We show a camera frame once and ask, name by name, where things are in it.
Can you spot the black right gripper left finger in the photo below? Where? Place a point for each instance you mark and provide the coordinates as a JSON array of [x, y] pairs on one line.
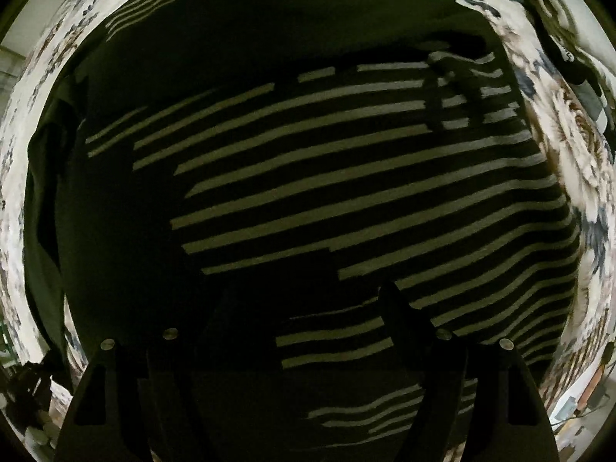
[[189, 381]]

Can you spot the floral patterned bedsheet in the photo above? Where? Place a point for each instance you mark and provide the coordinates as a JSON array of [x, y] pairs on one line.
[[568, 153]]

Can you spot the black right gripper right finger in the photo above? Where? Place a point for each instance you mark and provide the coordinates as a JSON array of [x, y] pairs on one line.
[[465, 386]]

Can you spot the black grey striped garment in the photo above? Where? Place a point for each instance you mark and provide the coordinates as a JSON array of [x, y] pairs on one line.
[[308, 163]]

